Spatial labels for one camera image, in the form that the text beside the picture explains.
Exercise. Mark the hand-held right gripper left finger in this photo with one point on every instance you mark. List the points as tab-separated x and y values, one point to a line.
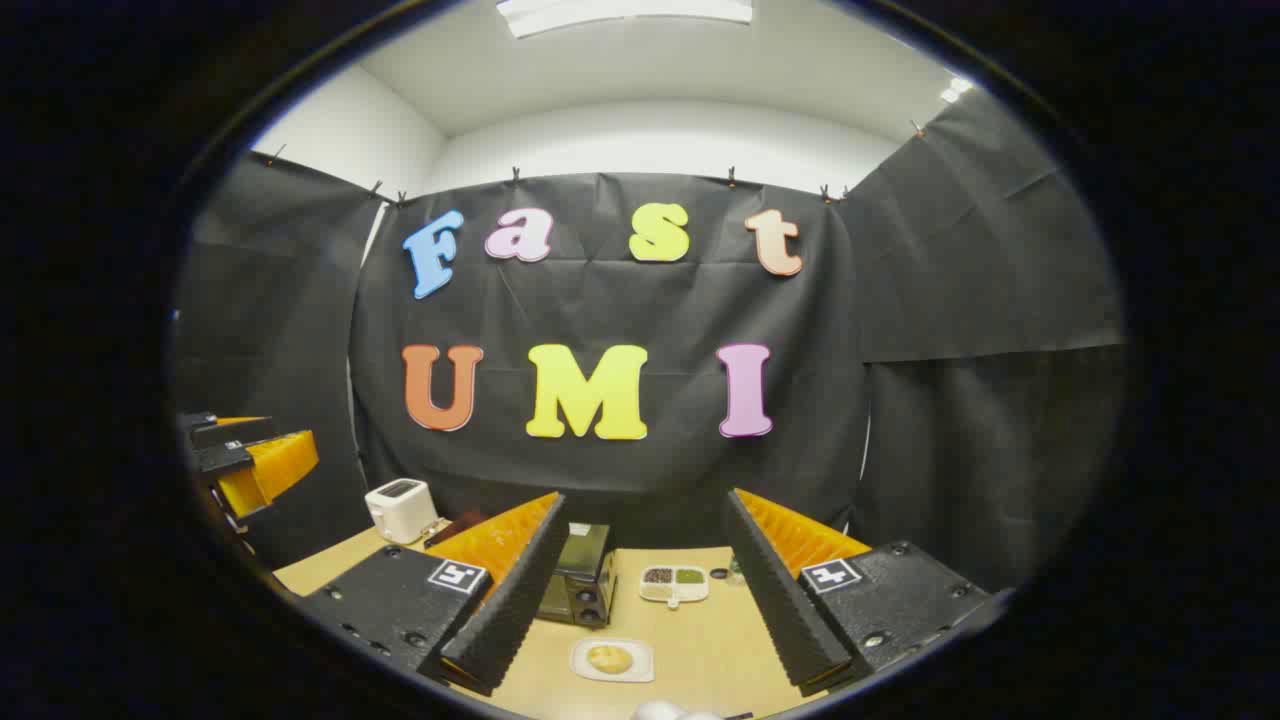
505	610

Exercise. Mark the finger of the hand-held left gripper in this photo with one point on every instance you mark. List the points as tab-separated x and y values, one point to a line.
230	433
270	470

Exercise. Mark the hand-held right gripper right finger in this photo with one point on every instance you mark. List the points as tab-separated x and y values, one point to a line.
780	600

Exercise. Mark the black electric oven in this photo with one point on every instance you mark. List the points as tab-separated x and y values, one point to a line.
580	585

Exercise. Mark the white square plate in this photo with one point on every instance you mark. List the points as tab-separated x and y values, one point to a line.
583	672

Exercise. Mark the round yellow bread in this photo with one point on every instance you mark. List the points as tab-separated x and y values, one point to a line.
609	659

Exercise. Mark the clear plastic water bottle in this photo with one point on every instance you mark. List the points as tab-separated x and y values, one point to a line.
736	570

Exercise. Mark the white divided grain dish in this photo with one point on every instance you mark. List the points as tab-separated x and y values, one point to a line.
674	584

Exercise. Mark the white toaster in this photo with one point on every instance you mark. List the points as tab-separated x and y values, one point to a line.
402	508

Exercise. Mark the black backdrop cloth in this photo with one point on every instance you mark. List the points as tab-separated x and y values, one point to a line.
600	300

